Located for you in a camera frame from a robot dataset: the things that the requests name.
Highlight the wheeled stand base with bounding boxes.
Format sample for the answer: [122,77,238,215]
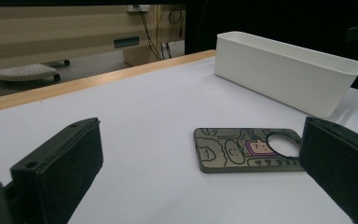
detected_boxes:
[0,59,71,83]

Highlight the white wall socket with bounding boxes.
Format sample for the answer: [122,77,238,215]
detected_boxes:
[126,4,152,13]

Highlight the bundle of hanging cables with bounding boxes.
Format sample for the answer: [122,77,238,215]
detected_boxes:
[134,4,185,62]

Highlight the grey desk handle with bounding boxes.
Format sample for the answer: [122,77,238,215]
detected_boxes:
[114,36,141,49]

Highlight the white table mat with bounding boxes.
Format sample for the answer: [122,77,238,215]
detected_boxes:
[0,55,358,224]

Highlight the black curtain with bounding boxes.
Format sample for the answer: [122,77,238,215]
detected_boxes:
[185,0,358,94]

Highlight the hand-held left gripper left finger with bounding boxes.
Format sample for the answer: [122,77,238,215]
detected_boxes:
[4,117,104,224]

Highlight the wooden desk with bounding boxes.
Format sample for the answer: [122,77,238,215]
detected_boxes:
[0,4,187,68]

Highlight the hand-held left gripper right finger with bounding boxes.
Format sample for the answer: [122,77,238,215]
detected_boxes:
[298,116,358,224]

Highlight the white plastic box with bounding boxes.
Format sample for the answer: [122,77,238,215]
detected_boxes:
[214,31,358,119]

